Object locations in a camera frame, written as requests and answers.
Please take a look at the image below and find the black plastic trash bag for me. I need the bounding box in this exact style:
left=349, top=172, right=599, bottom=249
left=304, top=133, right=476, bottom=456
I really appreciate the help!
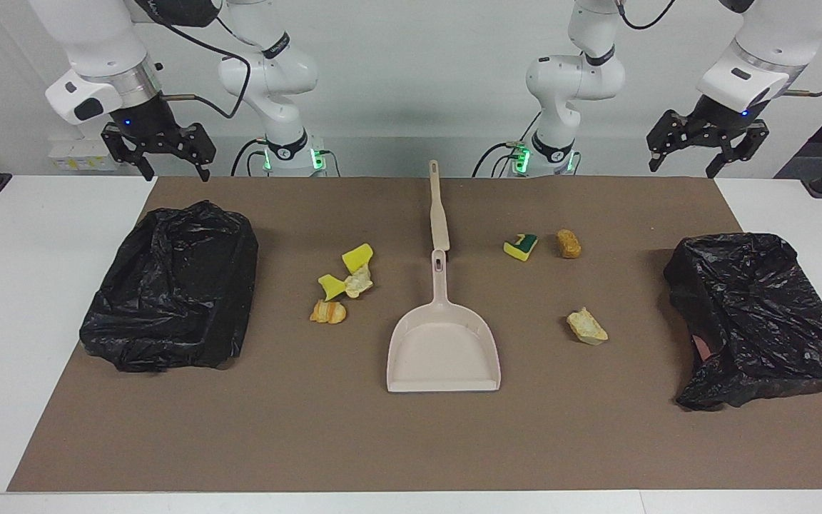
left=663, top=232, right=822, bottom=412
left=79, top=200, right=260, bottom=373

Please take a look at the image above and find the white wall socket box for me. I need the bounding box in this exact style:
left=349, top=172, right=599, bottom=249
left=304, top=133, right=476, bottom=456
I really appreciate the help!
left=47, top=138, right=126, bottom=172

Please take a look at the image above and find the brown table mat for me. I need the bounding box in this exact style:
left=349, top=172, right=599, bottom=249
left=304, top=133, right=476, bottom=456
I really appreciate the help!
left=8, top=176, right=822, bottom=493

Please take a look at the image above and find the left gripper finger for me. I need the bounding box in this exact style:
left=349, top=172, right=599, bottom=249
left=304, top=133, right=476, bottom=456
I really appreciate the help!
left=646, top=109, right=697, bottom=172
left=707, top=121, right=770, bottom=179

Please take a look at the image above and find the orange croissant piece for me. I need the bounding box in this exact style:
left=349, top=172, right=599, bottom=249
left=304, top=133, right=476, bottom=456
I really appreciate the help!
left=310, top=300, right=347, bottom=325

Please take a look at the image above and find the beige plastic dustpan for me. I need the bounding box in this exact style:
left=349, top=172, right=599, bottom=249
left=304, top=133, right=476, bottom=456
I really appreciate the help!
left=386, top=249, right=502, bottom=393

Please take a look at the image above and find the dark background panel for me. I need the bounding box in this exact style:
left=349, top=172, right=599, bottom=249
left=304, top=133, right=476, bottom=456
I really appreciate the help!
left=775, top=79, right=822, bottom=240

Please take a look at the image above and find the yellow and green sponge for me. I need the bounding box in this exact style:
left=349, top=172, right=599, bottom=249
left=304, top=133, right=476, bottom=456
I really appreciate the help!
left=503, top=233, right=539, bottom=262

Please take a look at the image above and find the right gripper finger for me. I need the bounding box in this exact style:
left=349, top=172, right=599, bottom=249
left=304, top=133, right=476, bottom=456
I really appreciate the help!
left=161, top=123, right=216, bottom=182
left=102, top=123, right=155, bottom=181

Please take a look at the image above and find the pale bread chunk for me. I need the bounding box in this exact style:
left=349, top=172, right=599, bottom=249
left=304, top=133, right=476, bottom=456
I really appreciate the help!
left=567, top=307, right=609, bottom=346

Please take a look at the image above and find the black base cable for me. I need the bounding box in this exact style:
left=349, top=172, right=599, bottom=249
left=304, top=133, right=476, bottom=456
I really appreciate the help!
left=472, top=111, right=544, bottom=178
left=231, top=138, right=269, bottom=177

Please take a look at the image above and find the broad yellow sponge piece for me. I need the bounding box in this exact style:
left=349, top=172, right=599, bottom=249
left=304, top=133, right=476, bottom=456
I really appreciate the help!
left=342, top=243, right=375, bottom=273

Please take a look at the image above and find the beige brush with black bristles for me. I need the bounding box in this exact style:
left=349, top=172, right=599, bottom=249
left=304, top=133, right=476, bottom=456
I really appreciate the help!
left=429, top=160, right=451, bottom=252

